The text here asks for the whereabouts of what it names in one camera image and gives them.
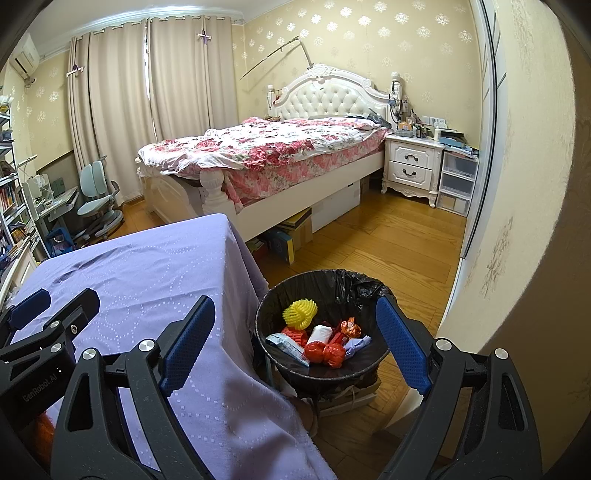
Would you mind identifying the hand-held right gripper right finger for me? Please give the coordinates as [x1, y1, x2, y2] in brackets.
[375, 294, 541, 480]

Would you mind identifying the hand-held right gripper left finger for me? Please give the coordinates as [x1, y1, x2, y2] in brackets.
[51, 295, 218, 480]

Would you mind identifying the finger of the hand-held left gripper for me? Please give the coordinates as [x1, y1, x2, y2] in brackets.
[0, 288, 51, 344]
[0, 288, 101, 366]

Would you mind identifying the pale purple wrapper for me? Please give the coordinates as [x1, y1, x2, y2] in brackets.
[344, 335, 372, 358]

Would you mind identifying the red plastic bag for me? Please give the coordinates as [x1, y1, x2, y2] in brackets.
[303, 342, 347, 369]

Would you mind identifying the white padded pack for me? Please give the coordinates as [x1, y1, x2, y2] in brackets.
[308, 324, 334, 346]

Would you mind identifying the round bin with black bag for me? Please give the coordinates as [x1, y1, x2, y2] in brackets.
[254, 268, 395, 402]

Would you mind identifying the white and blue packet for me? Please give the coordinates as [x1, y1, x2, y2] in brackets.
[265, 332, 311, 367]

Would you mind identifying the yellow spiky ball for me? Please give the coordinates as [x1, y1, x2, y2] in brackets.
[283, 301, 317, 332]

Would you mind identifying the blue plastic crate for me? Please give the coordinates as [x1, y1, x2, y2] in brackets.
[46, 228, 75, 259]

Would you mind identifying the flat white box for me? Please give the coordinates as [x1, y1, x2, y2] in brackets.
[305, 378, 382, 418]

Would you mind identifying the purple tablecloth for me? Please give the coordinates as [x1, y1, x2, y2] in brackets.
[7, 213, 338, 480]

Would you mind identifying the bookshelf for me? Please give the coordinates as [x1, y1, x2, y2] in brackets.
[0, 95, 40, 278]

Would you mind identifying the study desk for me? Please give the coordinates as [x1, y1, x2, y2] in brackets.
[28, 187, 81, 259]

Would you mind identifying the pale blue desk chair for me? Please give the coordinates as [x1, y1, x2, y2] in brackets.
[71, 159, 125, 243]

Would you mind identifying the blue and yellow box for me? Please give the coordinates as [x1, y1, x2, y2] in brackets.
[259, 228, 296, 265]

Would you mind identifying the desk lamp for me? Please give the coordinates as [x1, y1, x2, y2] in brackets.
[16, 154, 40, 185]

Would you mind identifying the white storage box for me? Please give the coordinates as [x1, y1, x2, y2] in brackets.
[310, 178, 362, 234]

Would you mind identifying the cardboard box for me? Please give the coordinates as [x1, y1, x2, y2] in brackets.
[272, 208, 314, 252]

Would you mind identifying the clear plastic drawer unit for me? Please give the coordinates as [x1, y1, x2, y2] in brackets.
[435, 150, 478, 217]

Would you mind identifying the white nightstand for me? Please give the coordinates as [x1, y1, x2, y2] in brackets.
[381, 134, 446, 208]

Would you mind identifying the pink floral bed sheet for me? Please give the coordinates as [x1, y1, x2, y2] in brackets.
[222, 129, 389, 204]

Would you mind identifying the beige curtain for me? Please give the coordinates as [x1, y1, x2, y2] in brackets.
[147, 11, 241, 139]
[68, 25, 153, 206]

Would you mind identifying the stack of books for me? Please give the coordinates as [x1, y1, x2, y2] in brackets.
[438, 129, 481, 158]

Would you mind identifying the floral quilt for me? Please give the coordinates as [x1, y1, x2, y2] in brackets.
[137, 116, 389, 174]

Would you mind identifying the white sliding wardrobe door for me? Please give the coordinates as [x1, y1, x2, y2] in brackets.
[459, 0, 502, 271]

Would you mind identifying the clutter of small bottles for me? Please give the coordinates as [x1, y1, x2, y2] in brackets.
[388, 71, 451, 139]

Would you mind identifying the white air conditioner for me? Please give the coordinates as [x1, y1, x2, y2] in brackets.
[9, 34, 42, 79]

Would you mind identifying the bed with floral bedding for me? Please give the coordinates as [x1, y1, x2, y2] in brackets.
[135, 64, 393, 243]

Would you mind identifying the thin metal pole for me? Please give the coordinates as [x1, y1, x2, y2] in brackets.
[240, 31, 315, 81]

